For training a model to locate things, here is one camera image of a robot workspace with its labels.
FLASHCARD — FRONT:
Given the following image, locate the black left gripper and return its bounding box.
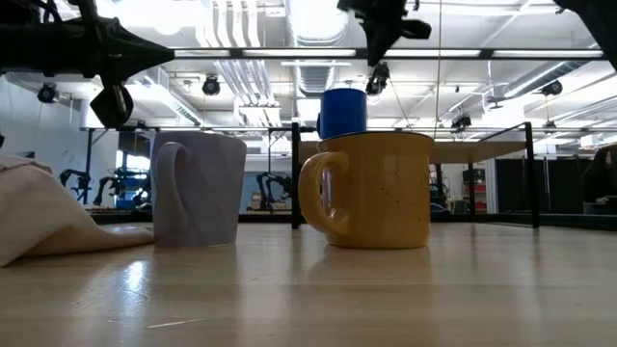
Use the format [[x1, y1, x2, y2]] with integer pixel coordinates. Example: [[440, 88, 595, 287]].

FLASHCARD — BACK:
[[0, 0, 175, 129]]

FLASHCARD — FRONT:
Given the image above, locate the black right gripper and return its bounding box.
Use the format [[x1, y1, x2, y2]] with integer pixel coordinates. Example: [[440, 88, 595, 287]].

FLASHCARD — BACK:
[[336, 0, 433, 67]]

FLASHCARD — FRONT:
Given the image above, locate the beige cloth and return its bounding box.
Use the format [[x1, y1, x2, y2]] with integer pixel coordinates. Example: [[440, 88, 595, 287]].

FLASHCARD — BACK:
[[0, 153, 156, 269]]

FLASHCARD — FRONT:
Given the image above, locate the wooden shelf with black frame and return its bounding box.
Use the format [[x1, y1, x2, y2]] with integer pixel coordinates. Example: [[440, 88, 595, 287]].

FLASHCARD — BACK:
[[291, 121, 540, 230]]

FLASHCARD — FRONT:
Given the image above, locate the person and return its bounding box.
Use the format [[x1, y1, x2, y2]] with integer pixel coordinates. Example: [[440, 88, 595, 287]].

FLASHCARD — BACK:
[[580, 144, 617, 216]]

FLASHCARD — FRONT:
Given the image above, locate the yellow speckled enamel mug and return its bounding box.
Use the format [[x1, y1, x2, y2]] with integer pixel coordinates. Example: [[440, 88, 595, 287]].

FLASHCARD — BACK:
[[297, 130, 435, 251]]

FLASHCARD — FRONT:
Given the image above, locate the black table edge rail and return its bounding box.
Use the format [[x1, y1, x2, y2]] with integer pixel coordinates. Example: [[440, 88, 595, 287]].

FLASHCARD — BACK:
[[89, 211, 617, 231]]

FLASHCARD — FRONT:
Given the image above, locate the white ribbed ceramic mug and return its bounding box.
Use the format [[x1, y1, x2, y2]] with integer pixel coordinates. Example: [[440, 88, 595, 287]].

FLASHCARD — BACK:
[[150, 130, 248, 250]]

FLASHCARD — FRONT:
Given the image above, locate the black background station frame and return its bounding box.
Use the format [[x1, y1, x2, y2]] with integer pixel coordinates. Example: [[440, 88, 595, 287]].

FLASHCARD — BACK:
[[79, 124, 160, 206]]

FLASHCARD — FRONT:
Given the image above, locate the black overhead frame bar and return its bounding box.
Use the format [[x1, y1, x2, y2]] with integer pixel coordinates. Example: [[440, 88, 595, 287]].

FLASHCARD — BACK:
[[172, 46, 607, 61]]

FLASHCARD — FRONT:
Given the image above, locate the blue mug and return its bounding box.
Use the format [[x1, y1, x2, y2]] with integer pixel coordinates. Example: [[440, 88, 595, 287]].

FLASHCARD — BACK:
[[316, 88, 368, 141]]

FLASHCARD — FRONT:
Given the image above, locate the silver ventilation duct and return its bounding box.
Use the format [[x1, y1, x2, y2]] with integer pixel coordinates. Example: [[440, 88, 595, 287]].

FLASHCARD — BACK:
[[283, 0, 353, 97]]

